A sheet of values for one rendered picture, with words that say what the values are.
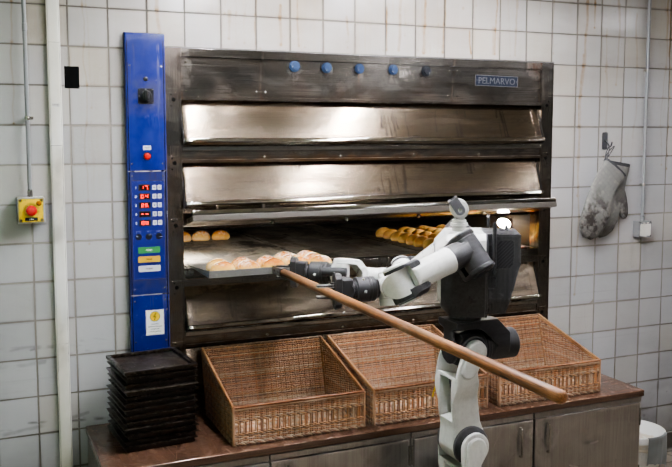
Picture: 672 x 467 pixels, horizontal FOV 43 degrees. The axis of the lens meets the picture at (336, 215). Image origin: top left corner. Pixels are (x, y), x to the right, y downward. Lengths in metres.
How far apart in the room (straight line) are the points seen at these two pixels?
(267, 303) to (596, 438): 1.60
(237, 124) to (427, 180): 0.96
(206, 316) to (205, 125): 0.81
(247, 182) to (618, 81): 2.05
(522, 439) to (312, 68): 1.84
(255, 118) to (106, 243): 0.81
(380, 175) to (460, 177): 0.42
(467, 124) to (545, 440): 1.48
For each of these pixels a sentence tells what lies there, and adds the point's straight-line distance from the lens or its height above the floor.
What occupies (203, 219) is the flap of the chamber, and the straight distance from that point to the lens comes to 3.46.
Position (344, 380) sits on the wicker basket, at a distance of 3.62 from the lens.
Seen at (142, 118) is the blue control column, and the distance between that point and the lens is 3.51.
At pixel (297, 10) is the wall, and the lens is 3.76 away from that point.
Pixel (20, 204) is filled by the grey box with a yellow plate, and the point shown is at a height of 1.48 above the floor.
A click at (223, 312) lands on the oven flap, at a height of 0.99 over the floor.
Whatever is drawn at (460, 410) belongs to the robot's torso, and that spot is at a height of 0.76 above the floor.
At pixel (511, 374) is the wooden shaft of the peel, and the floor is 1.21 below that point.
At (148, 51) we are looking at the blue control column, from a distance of 3.53.
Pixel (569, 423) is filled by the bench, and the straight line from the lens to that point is 3.99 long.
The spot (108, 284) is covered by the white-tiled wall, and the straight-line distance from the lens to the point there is 3.56.
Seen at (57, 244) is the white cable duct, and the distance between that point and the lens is 3.50.
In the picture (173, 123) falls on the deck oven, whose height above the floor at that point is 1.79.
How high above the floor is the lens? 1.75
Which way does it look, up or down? 5 degrees down
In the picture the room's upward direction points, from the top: straight up
